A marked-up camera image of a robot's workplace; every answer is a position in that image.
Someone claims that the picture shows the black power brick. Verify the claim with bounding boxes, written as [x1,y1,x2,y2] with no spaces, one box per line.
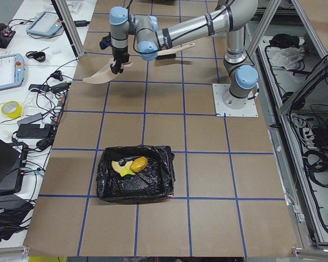
[16,123,53,139]

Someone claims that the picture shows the black laptop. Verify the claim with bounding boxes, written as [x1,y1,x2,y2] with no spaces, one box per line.
[0,139,27,195]

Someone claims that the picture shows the far blue teach pendant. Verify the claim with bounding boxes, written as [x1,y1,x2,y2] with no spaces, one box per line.
[26,11,62,38]

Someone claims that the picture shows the near blue teach pendant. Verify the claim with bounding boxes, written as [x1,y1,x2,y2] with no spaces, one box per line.
[0,53,25,91]

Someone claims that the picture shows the white crumpled cloth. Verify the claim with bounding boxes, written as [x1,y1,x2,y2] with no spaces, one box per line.
[271,47,305,70]

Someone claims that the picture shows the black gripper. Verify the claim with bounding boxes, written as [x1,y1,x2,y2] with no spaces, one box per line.
[110,46,130,74]

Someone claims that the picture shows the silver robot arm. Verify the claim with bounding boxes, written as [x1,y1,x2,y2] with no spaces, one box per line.
[99,1,259,109]

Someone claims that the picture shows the white plastic dustpan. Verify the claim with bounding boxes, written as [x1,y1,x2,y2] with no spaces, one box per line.
[83,58,133,84]

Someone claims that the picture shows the black trash bag bin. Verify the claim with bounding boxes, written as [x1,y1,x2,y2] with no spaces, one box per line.
[96,145,175,203]

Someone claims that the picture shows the black handled scissors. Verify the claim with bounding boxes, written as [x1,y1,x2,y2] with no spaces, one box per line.
[25,46,49,58]

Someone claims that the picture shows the blue teach pendant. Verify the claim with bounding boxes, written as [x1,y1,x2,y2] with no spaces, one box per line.
[26,11,62,38]
[0,53,25,91]

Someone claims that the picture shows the yellow tape roll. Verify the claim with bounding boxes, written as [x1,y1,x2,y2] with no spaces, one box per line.
[1,100,22,119]

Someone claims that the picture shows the toy croissant bread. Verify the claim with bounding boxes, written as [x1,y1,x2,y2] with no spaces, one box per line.
[111,160,133,174]

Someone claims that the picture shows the yellow sponge piece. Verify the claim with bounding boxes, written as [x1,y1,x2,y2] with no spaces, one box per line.
[120,169,136,179]

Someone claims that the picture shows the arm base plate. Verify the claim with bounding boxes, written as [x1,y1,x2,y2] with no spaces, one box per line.
[212,84,258,117]

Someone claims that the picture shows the brown wrinkled potato toy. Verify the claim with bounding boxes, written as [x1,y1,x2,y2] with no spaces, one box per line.
[130,156,148,173]

